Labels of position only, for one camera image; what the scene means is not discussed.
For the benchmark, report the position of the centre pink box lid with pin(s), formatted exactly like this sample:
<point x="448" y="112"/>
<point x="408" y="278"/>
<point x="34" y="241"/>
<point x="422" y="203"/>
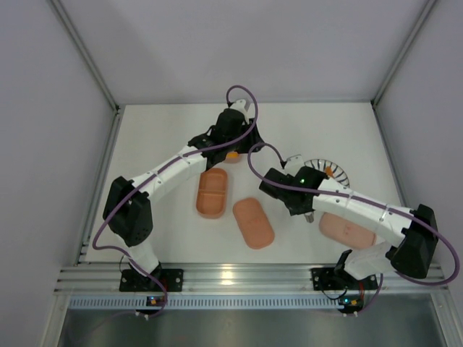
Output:
<point x="253" y="223"/>

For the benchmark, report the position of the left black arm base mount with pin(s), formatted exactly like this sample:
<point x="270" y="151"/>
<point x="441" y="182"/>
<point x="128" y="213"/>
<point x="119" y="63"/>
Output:
<point x="170" y="279"/>

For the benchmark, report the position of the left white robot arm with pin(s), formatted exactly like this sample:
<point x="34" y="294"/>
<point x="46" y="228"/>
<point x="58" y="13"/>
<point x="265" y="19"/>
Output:
<point x="128" y="208"/>

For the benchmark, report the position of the metal tongs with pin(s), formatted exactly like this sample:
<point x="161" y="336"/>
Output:
<point x="309" y="217"/>

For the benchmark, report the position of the left aluminium frame post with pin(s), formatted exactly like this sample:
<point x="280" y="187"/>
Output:
<point x="62" y="15"/>

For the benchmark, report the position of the striped round plate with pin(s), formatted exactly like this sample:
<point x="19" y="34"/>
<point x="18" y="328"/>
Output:
<point x="339" y="174"/>

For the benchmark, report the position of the near pink lunch box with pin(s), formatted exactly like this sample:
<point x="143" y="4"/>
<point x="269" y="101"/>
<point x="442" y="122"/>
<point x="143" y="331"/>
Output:
<point x="212" y="193"/>

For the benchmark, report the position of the grey slotted cable duct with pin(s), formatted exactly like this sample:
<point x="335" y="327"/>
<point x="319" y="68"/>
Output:
<point x="185" y="302"/>

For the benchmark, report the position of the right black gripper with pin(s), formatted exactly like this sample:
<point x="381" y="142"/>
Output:
<point x="270" y="189"/>

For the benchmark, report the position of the far pink lunch box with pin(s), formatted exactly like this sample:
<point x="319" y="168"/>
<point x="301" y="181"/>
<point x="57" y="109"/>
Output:
<point x="232" y="161"/>

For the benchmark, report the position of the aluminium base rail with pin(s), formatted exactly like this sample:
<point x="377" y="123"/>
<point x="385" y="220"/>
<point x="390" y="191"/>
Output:
<point x="104" y="278"/>

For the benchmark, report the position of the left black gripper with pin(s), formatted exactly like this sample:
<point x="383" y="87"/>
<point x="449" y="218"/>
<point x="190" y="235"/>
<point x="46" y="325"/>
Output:
<point x="251" y="134"/>

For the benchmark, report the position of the pink lunch box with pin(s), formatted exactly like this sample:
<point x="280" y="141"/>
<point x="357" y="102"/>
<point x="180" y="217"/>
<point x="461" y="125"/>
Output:
<point x="232" y="161"/>
<point x="212" y="193"/>

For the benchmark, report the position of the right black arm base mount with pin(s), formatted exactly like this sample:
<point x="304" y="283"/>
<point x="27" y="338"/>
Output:
<point x="326" y="279"/>

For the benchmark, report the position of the pink box lid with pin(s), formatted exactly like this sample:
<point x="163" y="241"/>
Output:
<point x="253" y="223"/>
<point x="345" y="232"/>

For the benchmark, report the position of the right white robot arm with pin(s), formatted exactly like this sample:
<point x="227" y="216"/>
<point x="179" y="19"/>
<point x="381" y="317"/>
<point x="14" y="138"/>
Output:
<point x="408" y="235"/>

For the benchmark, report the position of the right pink box lid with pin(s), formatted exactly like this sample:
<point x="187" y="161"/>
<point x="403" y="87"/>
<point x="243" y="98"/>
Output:
<point x="345" y="232"/>

